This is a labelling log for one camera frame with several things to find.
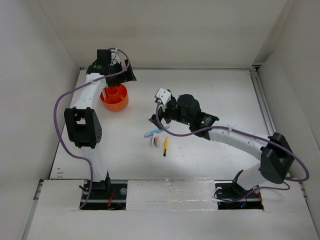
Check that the aluminium rail frame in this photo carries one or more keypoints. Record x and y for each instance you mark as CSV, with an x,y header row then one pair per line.
x,y
266,115

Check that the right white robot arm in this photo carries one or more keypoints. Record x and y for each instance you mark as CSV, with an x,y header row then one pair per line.
x,y
273,152

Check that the yellow black-tipped pen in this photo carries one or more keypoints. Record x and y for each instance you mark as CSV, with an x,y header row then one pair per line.
x,y
165,147

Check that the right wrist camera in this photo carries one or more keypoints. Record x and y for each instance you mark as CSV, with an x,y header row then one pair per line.
x,y
163,96

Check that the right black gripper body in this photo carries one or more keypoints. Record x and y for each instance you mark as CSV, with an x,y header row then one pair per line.
x,y
172,112

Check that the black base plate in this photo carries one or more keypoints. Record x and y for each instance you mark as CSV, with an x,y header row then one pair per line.
x,y
109,195
230,196

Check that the pink pen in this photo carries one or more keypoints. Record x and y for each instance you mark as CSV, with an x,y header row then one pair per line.
x,y
103,96

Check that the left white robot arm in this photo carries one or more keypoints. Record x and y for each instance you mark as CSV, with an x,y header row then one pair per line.
x,y
82,124

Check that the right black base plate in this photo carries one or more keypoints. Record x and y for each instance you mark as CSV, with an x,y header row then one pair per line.
x,y
230,196

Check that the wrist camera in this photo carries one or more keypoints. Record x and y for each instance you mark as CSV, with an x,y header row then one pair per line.
x,y
114,57
163,96

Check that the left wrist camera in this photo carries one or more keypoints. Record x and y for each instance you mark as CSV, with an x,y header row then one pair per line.
x,y
114,57

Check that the blue pen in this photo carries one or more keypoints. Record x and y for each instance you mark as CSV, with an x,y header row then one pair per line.
x,y
151,133

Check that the orange round divided container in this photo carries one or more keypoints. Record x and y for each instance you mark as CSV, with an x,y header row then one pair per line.
x,y
117,98

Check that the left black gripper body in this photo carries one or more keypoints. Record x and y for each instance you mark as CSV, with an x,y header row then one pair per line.
x,y
120,78

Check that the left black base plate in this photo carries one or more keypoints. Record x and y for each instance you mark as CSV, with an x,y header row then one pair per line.
x,y
109,195

